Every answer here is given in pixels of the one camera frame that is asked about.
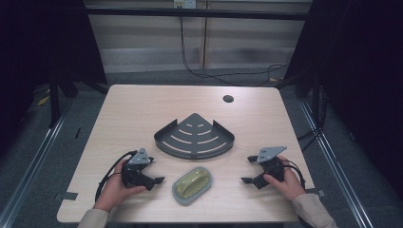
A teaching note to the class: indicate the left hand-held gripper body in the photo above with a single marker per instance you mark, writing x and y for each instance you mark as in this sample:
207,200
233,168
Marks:
134,175

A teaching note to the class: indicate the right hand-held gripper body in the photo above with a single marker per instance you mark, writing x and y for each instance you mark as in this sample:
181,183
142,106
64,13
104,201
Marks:
273,167

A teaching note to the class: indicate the person's right hand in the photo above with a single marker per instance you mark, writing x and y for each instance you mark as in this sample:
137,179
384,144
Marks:
290,185

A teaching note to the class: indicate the person's left hand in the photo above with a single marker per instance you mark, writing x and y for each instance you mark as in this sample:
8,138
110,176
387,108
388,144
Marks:
114,191

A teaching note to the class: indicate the grey oval soap dish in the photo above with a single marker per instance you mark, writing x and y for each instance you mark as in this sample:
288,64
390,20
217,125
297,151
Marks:
183,199

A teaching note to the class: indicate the yellow-green soap bar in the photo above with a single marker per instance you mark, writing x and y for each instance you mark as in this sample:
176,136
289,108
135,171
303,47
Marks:
193,183

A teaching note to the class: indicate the dark grey corner shelf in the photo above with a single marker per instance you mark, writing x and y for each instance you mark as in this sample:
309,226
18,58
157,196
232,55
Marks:
195,142

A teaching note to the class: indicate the grey tape strip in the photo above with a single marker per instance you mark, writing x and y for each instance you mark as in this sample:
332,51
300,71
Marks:
66,196
316,192

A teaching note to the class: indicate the dark round table grommet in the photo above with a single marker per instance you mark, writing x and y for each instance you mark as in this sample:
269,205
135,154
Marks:
228,98

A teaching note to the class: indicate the small black floor marker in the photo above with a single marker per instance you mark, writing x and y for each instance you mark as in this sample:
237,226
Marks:
78,133

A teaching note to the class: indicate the yellow floor tape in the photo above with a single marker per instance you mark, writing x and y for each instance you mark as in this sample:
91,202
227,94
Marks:
272,79
43,100

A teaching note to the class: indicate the black metal stand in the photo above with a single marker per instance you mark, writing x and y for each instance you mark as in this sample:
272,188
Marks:
316,98
54,95

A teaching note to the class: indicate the black curtain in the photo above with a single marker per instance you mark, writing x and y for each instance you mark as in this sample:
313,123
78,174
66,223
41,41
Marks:
364,63
31,47

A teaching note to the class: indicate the aluminium floor rail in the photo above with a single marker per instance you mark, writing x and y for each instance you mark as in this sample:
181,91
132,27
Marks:
337,164
33,167

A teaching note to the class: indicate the black horizontal frame bar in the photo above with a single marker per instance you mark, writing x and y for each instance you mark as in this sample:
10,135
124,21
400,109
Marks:
221,14

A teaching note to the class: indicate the white wall socket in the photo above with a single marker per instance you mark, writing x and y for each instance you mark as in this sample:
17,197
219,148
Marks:
184,3

